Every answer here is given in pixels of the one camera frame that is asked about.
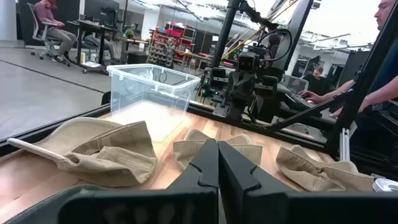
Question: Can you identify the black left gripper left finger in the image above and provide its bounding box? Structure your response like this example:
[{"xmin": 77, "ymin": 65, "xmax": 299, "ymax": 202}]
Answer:
[{"xmin": 58, "ymin": 138, "xmax": 220, "ymax": 224}]

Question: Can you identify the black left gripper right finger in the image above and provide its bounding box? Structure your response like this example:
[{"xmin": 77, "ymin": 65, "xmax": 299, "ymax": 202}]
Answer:
[{"xmin": 218, "ymin": 140, "xmax": 398, "ymax": 224}]

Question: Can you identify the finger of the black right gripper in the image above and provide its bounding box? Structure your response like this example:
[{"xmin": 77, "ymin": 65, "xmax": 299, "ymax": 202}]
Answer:
[
  {"xmin": 242, "ymin": 74, "xmax": 256, "ymax": 121},
  {"xmin": 228, "ymin": 74, "xmax": 243, "ymax": 121}
]

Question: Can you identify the beige bucket hat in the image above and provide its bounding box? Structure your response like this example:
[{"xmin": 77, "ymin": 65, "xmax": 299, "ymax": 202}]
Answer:
[
  {"xmin": 6, "ymin": 116, "xmax": 159, "ymax": 188},
  {"xmin": 275, "ymin": 144, "xmax": 376, "ymax": 192},
  {"xmin": 172, "ymin": 129, "xmax": 264, "ymax": 170}
]

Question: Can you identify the person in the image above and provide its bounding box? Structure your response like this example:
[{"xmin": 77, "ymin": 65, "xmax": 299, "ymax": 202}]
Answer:
[
  {"xmin": 303, "ymin": 66, "xmax": 330, "ymax": 94},
  {"xmin": 33, "ymin": 0, "xmax": 78, "ymax": 65},
  {"xmin": 297, "ymin": 0, "xmax": 398, "ymax": 119}
]

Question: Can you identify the red parts rack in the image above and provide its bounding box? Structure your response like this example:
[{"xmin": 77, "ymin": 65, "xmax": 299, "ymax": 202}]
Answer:
[{"xmin": 146, "ymin": 24, "xmax": 197, "ymax": 68}]

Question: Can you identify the clear plastic storage bin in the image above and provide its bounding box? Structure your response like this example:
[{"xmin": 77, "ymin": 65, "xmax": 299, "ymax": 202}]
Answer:
[
  {"xmin": 106, "ymin": 63, "xmax": 201, "ymax": 143},
  {"xmin": 372, "ymin": 178, "xmax": 398, "ymax": 193}
]

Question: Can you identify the black desk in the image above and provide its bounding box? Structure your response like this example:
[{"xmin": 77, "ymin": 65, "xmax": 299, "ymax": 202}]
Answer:
[{"xmin": 67, "ymin": 19, "xmax": 150, "ymax": 75}]

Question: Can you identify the grey office chair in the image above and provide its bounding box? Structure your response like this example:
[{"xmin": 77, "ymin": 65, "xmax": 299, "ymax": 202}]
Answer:
[{"xmin": 26, "ymin": 2, "xmax": 72, "ymax": 67}]

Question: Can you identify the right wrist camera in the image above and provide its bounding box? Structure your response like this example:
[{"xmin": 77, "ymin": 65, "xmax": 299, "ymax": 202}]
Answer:
[{"xmin": 236, "ymin": 51, "xmax": 261, "ymax": 73}]

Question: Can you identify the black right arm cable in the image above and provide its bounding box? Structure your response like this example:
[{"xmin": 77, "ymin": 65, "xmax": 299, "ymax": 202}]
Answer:
[{"xmin": 256, "ymin": 27, "xmax": 294, "ymax": 63}]

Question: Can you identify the black camera boom pole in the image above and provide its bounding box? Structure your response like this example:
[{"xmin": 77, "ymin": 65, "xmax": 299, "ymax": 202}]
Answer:
[{"xmin": 211, "ymin": 0, "xmax": 279, "ymax": 68}]

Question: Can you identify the black metal rig frame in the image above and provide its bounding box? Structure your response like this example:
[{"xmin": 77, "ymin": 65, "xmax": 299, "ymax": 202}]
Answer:
[{"xmin": 0, "ymin": 0, "xmax": 398, "ymax": 175}]

